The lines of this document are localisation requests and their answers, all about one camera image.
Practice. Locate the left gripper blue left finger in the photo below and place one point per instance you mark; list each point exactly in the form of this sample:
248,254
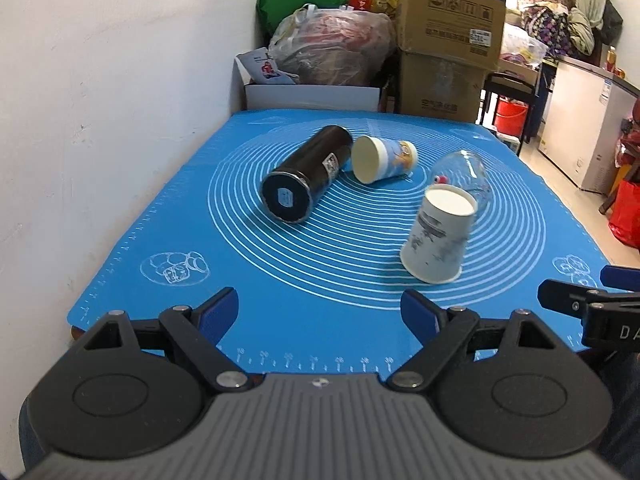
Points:
193,336

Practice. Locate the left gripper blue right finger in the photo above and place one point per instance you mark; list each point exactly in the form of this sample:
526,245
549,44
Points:
443,335

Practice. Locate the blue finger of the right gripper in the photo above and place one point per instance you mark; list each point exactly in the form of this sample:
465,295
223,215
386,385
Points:
621,277
567,298

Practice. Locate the white paper cup grey print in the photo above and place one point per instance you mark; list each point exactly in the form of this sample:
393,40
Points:
434,250

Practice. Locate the clear glass cup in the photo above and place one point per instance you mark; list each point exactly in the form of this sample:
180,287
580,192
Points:
464,169

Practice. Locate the cartoon printed paper cup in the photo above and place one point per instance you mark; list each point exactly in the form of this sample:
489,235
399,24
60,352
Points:
375,159

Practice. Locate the blue silicone baking mat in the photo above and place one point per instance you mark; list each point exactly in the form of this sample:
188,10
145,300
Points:
324,294

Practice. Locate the black cylindrical thermos bottle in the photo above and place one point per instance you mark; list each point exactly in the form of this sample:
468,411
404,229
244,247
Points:
292,190

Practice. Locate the white chest freezer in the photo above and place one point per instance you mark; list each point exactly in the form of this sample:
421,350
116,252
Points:
586,109

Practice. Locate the red plastic bucket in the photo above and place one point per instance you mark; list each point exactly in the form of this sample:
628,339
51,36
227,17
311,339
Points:
510,117

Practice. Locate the lower cardboard box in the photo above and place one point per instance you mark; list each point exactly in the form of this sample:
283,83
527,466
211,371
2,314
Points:
438,88

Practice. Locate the cardboard box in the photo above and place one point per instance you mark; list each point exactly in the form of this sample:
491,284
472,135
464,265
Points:
466,31
438,88

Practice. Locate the white open carton box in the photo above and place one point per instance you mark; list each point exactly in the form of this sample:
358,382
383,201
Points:
311,96

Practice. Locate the floral fabric bundle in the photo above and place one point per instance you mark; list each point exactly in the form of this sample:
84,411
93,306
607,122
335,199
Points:
550,28

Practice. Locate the white cartoon paper bag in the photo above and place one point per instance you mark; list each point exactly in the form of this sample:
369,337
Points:
263,68

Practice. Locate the clear plastic bag red contents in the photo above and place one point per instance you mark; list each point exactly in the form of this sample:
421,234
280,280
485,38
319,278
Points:
333,47

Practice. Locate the upper cardboard box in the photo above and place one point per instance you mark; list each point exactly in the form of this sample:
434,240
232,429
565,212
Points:
466,31

